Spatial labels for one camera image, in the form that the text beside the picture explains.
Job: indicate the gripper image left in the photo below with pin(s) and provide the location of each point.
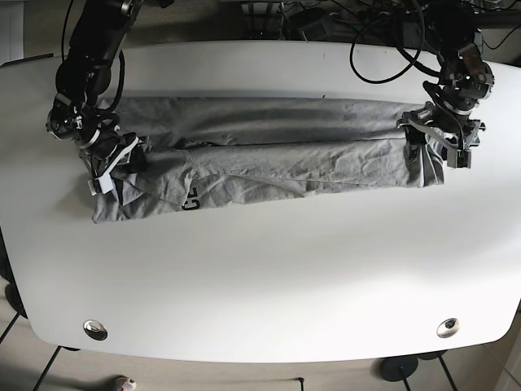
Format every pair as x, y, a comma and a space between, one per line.
108, 152

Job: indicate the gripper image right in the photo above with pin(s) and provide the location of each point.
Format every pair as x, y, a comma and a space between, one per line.
448, 129

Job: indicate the grey printed T-shirt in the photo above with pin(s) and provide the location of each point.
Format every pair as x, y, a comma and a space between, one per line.
205, 153

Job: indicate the black power box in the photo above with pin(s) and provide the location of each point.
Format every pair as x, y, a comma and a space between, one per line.
310, 25

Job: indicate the left silver table grommet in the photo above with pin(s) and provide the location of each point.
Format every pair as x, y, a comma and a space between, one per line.
95, 330

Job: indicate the silver table grommet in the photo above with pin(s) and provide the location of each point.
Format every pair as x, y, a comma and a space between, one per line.
95, 330
448, 328

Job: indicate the right silver table grommet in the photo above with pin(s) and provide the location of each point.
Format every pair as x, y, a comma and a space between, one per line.
448, 328

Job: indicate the white sneaker on floor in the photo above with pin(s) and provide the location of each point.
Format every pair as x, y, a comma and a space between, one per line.
124, 384

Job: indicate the round black stand base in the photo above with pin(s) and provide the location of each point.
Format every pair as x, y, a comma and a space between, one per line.
395, 369

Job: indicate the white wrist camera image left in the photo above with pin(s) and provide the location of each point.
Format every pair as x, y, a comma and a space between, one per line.
101, 185

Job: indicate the grey wrist camera image right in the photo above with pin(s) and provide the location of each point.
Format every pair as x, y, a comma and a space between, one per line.
458, 158

